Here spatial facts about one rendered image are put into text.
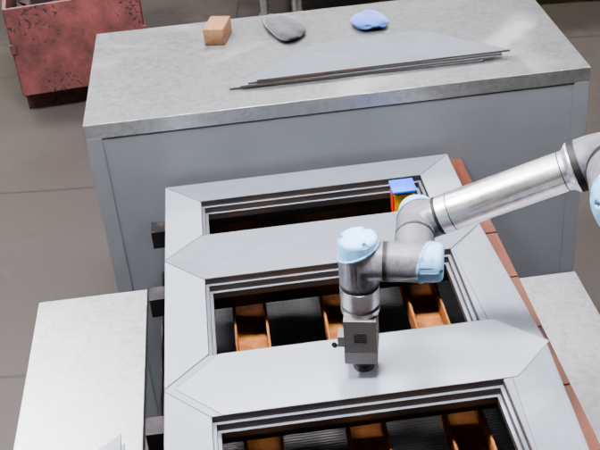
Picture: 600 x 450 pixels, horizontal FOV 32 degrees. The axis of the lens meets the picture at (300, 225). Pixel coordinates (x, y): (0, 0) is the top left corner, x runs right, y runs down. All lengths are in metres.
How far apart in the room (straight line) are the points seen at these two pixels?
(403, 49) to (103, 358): 1.15
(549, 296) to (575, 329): 0.13
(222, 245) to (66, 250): 1.76
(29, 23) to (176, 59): 2.18
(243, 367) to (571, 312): 0.83
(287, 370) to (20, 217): 2.51
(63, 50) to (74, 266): 1.42
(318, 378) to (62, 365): 0.62
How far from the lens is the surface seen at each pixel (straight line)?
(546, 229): 2.99
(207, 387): 2.05
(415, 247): 1.87
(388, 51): 2.81
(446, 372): 2.04
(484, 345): 2.10
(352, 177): 2.65
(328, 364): 2.06
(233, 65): 2.86
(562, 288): 2.57
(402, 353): 2.08
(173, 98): 2.72
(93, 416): 2.21
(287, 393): 2.01
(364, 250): 1.85
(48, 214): 4.38
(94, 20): 5.05
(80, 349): 2.39
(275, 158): 2.70
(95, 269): 3.98
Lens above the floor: 2.22
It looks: 33 degrees down
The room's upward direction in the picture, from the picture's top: 5 degrees counter-clockwise
